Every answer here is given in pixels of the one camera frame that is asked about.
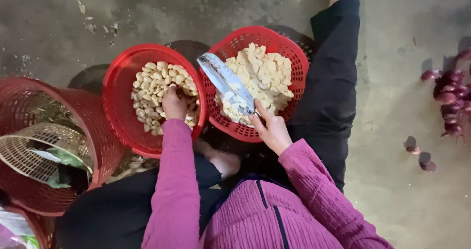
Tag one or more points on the person's right hand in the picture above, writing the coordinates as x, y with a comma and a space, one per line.
274, 131

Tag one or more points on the person's left hand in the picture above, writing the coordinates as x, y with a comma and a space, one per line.
173, 105

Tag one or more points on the person's left fingers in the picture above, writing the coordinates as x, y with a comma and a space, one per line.
176, 91

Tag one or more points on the large steel knife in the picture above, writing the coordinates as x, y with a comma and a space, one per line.
228, 83

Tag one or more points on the heap of whole garlic cloves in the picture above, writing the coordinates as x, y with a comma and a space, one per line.
151, 83

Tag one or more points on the red solid-rim plastic basket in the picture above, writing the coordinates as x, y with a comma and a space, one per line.
121, 94

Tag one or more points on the tall red mesh waste basket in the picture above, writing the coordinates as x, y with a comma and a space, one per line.
92, 116

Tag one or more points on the heap of cut garlic pieces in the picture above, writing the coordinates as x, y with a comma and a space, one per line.
265, 76

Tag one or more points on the scattered garlic peel scraps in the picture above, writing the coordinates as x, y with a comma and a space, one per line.
94, 21

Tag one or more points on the red mesh plastic basket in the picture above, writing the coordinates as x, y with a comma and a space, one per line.
294, 58

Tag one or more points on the beige plastic basket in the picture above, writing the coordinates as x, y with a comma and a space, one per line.
25, 149

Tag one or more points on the red basket with plastic bags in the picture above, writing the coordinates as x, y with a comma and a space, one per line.
22, 230

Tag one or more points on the small red shallot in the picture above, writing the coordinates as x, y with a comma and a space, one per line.
413, 149
428, 165

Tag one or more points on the pile of red shallots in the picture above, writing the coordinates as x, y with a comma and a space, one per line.
452, 94

